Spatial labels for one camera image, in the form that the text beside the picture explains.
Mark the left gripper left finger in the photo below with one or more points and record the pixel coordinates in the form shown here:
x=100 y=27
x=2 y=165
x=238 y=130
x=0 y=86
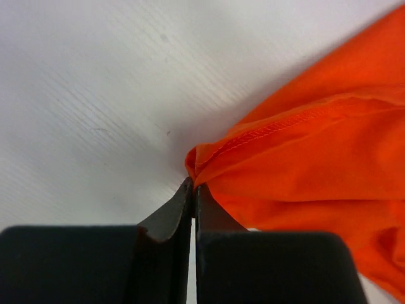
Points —
x=143 y=263

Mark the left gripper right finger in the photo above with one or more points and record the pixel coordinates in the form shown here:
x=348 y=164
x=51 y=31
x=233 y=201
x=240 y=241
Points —
x=235 y=265

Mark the orange t shirt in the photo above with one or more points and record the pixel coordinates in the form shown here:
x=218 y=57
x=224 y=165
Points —
x=325 y=153

